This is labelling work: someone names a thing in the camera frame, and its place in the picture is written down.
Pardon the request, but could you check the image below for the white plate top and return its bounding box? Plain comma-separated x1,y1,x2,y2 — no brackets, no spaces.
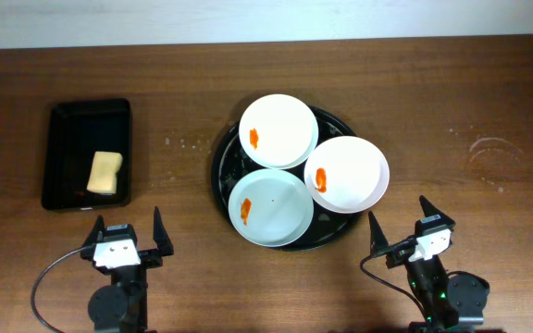
239,94,318,169

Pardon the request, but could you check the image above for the black rectangular tray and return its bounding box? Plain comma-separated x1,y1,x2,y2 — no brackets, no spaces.
41,98,132,211

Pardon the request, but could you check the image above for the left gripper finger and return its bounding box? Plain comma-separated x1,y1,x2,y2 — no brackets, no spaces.
153,206,174,255
82,216,105,247

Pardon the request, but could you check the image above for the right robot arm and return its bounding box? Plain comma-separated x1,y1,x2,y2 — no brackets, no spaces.
360,196,490,332

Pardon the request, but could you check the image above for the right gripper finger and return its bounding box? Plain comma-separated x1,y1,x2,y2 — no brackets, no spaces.
419,195,442,217
368,211,389,257

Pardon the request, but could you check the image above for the yellow sponge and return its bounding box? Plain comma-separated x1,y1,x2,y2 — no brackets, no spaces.
86,151,123,195

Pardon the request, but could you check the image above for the light blue-grey plate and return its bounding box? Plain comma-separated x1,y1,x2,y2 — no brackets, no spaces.
227,168,315,248

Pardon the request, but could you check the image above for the pinkish white plate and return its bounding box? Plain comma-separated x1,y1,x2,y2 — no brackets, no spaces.
304,136,390,214

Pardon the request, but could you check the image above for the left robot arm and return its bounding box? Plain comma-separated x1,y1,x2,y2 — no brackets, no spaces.
81,209,174,333

